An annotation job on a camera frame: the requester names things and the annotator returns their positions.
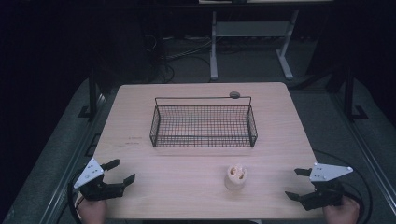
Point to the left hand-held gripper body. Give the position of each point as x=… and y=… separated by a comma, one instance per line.
x=93, y=183

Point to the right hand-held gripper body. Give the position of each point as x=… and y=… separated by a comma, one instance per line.
x=327, y=186

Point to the person's left hand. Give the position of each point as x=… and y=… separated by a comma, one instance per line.
x=92, y=212

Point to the person's right hand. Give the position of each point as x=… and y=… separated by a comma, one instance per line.
x=342, y=214

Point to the small grey oval object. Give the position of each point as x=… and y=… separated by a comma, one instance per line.
x=234, y=95

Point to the black bracket on rail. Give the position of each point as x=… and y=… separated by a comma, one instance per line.
x=92, y=145

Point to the aluminium frame rail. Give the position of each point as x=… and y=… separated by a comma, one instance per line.
x=73, y=161
x=365, y=149

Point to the black metal post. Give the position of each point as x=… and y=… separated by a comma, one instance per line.
x=349, y=93
x=92, y=90

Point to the white metal desk frame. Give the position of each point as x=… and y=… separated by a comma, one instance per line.
x=250, y=29

